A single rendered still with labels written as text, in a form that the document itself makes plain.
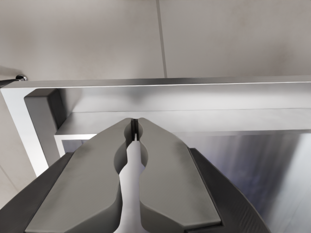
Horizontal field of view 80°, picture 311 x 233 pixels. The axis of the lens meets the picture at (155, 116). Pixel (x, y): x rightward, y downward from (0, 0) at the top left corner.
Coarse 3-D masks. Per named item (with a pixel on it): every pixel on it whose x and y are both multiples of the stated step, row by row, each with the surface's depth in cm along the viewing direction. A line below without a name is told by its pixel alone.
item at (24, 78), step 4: (16, 76) 100; (20, 76) 100; (24, 76) 100; (0, 80) 94; (4, 80) 94; (8, 80) 94; (12, 80) 95; (16, 80) 97; (20, 80) 99; (24, 80) 101; (0, 84) 93; (4, 84) 94
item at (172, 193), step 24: (144, 120) 12; (144, 144) 10; (168, 144) 10; (168, 168) 8; (192, 168) 8; (144, 192) 7; (168, 192) 7; (192, 192) 7; (144, 216) 7; (168, 216) 6; (192, 216) 6; (216, 216) 6
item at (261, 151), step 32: (64, 128) 14; (96, 128) 14; (192, 128) 14; (224, 128) 14; (256, 128) 14; (288, 128) 14; (128, 160) 19; (224, 160) 19; (256, 160) 20; (288, 160) 20; (128, 192) 21; (256, 192) 22; (288, 192) 22; (128, 224) 24; (288, 224) 26
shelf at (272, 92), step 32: (64, 96) 15; (96, 96) 16; (128, 96) 16; (160, 96) 16; (192, 96) 16; (224, 96) 16; (256, 96) 16; (288, 96) 17; (32, 128) 17; (32, 160) 18
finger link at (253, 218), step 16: (208, 160) 9; (208, 176) 8; (224, 176) 8; (208, 192) 7; (224, 192) 7; (240, 192) 7; (224, 208) 6; (240, 208) 6; (224, 224) 6; (240, 224) 6; (256, 224) 6
